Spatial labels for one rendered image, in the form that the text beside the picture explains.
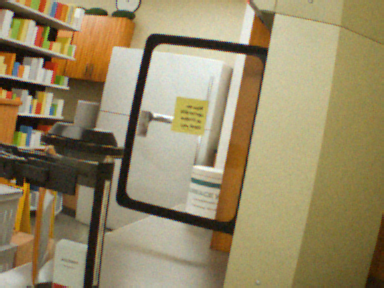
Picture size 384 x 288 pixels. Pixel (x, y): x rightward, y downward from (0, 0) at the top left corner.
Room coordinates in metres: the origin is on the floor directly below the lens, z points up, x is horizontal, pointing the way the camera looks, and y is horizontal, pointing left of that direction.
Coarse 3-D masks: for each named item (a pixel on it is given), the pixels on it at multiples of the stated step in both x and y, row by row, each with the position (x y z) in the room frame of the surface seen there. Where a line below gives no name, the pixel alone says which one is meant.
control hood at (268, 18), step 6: (252, 0) 1.05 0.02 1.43; (258, 0) 1.04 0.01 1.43; (264, 0) 1.04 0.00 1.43; (270, 0) 1.04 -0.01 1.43; (276, 0) 1.04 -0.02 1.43; (258, 6) 1.04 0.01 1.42; (264, 6) 1.04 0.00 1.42; (270, 6) 1.04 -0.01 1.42; (276, 6) 1.04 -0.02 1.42; (264, 12) 1.05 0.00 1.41; (270, 12) 1.04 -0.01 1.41; (264, 18) 1.12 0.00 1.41; (270, 18) 1.10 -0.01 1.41; (270, 24) 1.16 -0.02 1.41; (270, 30) 1.27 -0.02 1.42
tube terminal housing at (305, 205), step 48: (288, 0) 1.03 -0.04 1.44; (336, 0) 1.02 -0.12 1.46; (288, 48) 1.03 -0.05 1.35; (336, 48) 1.02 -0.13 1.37; (288, 96) 1.03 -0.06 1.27; (336, 96) 1.03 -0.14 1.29; (288, 144) 1.03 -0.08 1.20; (336, 144) 1.04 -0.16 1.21; (288, 192) 1.03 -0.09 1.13; (336, 192) 1.06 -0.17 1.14; (240, 240) 1.04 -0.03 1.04; (288, 240) 1.03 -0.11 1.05; (336, 240) 1.07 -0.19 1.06
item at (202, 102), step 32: (160, 64) 1.41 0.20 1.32; (192, 64) 1.39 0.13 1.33; (224, 64) 1.37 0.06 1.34; (256, 64) 1.36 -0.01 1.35; (160, 96) 1.41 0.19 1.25; (192, 96) 1.39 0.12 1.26; (224, 96) 1.37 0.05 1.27; (256, 96) 1.35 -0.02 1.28; (160, 128) 1.40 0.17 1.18; (192, 128) 1.38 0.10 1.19; (224, 128) 1.37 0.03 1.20; (160, 160) 1.40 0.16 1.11; (192, 160) 1.38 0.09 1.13; (224, 160) 1.36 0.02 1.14; (128, 192) 1.42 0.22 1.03; (160, 192) 1.40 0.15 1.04; (192, 192) 1.38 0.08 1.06; (224, 192) 1.36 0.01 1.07
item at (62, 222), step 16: (96, 144) 0.68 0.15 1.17; (48, 160) 0.69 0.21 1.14; (64, 160) 0.68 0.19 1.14; (80, 160) 0.68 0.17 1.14; (96, 160) 0.69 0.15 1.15; (112, 160) 0.72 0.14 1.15; (80, 176) 0.68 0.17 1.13; (96, 176) 0.70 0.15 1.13; (48, 192) 0.69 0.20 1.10; (80, 192) 0.69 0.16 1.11; (48, 208) 0.69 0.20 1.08; (64, 208) 0.68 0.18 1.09; (80, 208) 0.69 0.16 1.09; (48, 224) 0.68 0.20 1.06; (64, 224) 0.68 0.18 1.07; (80, 224) 0.69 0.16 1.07; (48, 240) 0.68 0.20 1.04; (64, 240) 0.68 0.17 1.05; (80, 240) 0.69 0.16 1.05; (32, 256) 0.71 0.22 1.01; (48, 256) 0.68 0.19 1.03; (64, 256) 0.68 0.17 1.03; (80, 256) 0.69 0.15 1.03; (32, 272) 0.70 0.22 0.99; (48, 272) 0.68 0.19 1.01; (64, 272) 0.68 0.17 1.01; (80, 272) 0.69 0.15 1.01
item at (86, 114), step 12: (84, 108) 0.71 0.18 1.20; (96, 108) 0.72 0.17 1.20; (84, 120) 0.71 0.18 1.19; (48, 132) 0.71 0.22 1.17; (60, 132) 0.69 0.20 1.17; (72, 132) 0.69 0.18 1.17; (84, 132) 0.69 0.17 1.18; (96, 132) 0.70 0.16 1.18; (108, 132) 0.72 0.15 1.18; (108, 144) 0.70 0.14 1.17
